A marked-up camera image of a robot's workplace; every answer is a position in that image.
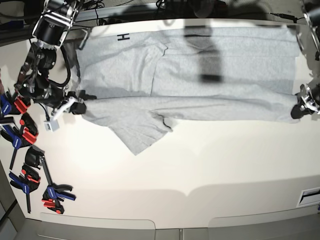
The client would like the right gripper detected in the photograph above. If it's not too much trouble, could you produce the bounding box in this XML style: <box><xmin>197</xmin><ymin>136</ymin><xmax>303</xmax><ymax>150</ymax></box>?
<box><xmin>30</xmin><ymin>85</ymin><xmax>97</xmax><ymax>115</ymax></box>

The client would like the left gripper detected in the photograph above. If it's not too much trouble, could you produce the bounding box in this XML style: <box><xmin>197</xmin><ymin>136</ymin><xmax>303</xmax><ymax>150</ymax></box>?
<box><xmin>290</xmin><ymin>83</ymin><xmax>320</xmax><ymax>120</ymax></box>

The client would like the grey T-shirt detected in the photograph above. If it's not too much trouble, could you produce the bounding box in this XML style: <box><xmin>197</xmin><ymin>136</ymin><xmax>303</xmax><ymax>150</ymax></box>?
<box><xmin>71</xmin><ymin>27</ymin><xmax>300</xmax><ymax>155</ymax></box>

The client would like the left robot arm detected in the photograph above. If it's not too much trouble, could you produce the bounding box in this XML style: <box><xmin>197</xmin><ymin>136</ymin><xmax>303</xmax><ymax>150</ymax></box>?
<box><xmin>290</xmin><ymin>0</ymin><xmax>320</xmax><ymax>120</ymax></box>

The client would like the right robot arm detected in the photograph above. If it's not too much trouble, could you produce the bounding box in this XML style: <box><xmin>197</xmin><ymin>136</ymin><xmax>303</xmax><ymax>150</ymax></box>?
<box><xmin>1</xmin><ymin>0</ymin><xmax>87</xmax><ymax>115</ymax></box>

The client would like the blue red bar clamp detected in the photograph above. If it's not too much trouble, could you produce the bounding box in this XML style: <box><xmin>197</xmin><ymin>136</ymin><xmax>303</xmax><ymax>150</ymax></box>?
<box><xmin>0</xmin><ymin>92</ymin><xmax>32</xmax><ymax>120</ymax></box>
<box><xmin>25</xmin><ymin>146</ymin><xmax>76</xmax><ymax>215</ymax></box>
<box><xmin>8</xmin><ymin>163</ymin><xmax>41</xmax><ymax>214</ymax></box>
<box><xmin>0</xmin><ymin>113</ymin><xmax>39</xmax><ymax>170</ymax></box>

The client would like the white label holder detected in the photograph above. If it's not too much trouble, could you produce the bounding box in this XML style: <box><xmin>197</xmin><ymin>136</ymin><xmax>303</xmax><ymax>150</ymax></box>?
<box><xmin>296</xmin><ymin>187</ymin><xmax>320</xmax><ymax>208</ymax></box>

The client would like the blue box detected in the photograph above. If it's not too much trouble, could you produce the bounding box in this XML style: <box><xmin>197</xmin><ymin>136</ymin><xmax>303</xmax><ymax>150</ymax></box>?
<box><xmin>0</xmin><ymin>20</ymin><xmax>24</xmax><ymax>31</ymax></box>

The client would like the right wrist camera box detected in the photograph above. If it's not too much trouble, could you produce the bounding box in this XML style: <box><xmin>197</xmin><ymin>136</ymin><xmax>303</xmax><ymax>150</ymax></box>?
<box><xmin>43</xmin><ymin>120</ymin><xmax>60</xmax><ymax>132</ymax></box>

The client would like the black cable with plug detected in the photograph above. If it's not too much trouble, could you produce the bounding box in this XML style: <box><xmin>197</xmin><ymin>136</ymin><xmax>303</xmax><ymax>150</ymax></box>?
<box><xmin>269</xmin><ymin>11</ymin><xmax>320</xmax><ymax>24</ymax></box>

